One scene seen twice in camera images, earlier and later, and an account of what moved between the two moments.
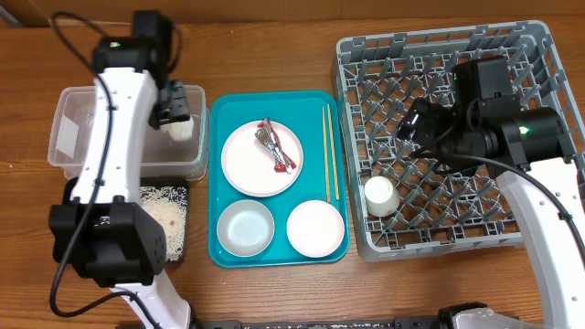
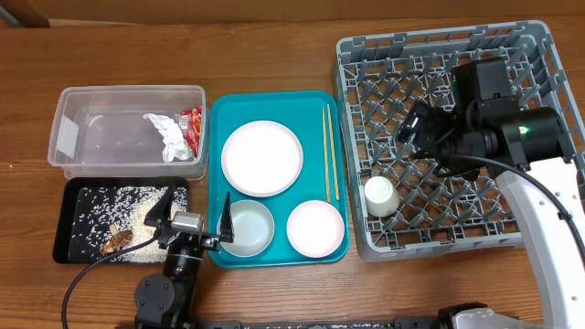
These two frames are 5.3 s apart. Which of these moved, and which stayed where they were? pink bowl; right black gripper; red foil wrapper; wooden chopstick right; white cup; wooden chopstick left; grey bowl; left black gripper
Moved: red foil wrapper; left black gripper
Stayed: wooden chopstick right; right black gripper; wooden chopstick left; pink bowl; grey bowl; white cup
